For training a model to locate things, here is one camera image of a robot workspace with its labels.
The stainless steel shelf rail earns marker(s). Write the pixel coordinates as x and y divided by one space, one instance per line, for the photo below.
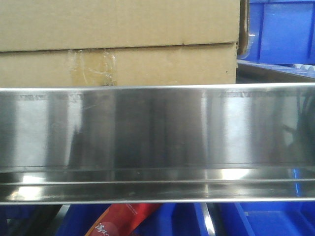
221 143

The blue plastic bin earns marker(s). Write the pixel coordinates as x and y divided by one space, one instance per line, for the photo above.
171 219
282 31
13 212
268 218

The shelf roller track frame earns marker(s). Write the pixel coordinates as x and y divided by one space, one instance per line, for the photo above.
250 72

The blue plastic bin upper right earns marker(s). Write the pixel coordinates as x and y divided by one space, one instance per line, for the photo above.
282 31

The blue plastic bin lower middle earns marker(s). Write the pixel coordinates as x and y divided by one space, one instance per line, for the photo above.
171 219

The blue plastic bin lower left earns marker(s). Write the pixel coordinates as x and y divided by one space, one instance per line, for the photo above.
13 212

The red printed package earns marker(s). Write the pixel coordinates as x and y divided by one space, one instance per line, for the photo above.
121 219

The blue plastic bin lower right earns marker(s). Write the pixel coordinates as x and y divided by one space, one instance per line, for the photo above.
268 218

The brown cardboard carton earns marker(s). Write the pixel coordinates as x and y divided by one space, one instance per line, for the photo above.
67 43

